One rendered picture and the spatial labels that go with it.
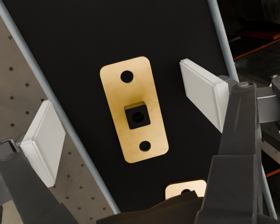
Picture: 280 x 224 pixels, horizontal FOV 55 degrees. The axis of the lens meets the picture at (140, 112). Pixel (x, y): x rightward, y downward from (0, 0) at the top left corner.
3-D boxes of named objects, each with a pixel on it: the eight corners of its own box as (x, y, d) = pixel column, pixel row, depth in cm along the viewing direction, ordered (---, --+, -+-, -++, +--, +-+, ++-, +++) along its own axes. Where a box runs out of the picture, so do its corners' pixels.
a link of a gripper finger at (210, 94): (214, 86, 14) (228, 82, 14) (178, 60, 20) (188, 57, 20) (222, 135, 15) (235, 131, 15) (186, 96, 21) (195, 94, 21)
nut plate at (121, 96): (169, 150, 23) (172, 157, 22) (126, 162, 23) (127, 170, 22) (147, 54, 20) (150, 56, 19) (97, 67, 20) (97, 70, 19)
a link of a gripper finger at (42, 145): (55, 186, 15) (42, 190, 15) (66, 132, 21) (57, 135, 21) (33, 140, 14) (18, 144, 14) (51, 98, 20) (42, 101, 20)
